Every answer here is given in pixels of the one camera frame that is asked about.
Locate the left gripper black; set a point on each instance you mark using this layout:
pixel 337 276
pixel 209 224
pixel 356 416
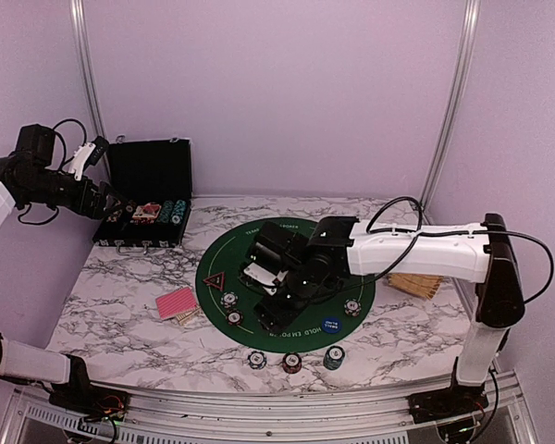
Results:
pixel 94 208

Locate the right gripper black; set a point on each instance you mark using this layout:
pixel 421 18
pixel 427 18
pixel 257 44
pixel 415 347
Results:
pixel 276 320

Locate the blue small blind button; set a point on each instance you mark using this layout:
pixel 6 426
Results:
pixel 331 325

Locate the teal black chip stack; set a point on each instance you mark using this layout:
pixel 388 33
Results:
pixel 333 358

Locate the brown black chip stack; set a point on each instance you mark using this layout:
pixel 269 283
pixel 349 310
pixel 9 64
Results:
pixel 291 363

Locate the black red triangle dealer button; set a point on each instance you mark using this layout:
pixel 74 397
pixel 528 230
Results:
pixel 215 281

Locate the blue white chip stack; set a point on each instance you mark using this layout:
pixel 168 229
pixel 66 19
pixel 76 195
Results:
pixel 256 360

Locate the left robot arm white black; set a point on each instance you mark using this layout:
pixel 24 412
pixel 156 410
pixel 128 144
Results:
pixel 39 267

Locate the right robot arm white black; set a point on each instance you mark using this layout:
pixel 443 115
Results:
pixel 479 252

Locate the card decks in case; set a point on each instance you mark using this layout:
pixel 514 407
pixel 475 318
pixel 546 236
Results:
pixel 146 214

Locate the black poker chip case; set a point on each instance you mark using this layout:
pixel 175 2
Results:
pixel 148 172

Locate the green chip row in case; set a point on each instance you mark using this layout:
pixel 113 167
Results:
pixel 166 212

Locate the teal chip row in case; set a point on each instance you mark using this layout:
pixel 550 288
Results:
pixel 178 212

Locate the round green poker mat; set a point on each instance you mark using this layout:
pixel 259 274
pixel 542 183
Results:
pixel 227 254

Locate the woven bamboo tray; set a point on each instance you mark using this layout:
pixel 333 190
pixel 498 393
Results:
pixel 422 286

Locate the red backed card deck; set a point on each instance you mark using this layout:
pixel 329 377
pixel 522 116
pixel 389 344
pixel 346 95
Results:
pixel 176 303

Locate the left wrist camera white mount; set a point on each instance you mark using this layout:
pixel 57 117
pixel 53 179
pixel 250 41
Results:
pixel 87 155

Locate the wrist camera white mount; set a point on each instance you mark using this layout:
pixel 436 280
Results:
pixel 273 253
pixel 87 155

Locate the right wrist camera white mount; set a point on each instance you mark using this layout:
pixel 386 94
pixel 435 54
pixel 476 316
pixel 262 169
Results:
pixel 273 253

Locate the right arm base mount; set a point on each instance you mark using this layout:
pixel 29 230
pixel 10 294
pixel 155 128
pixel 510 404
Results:
pixel 445 403

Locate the front aluminium rail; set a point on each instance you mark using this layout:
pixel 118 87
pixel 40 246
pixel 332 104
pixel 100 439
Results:
pixel 367 415

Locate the left aluminium frame post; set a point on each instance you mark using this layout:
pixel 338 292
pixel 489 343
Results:
pixel 81 39

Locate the aluminium frame post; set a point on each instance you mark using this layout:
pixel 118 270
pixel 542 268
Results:
pixel 458 83
pixel 81 39

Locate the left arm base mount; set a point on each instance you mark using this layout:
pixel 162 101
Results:
pixel 98 404

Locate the right aluminium frame post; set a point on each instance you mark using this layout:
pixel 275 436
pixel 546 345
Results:
pixel 458 83

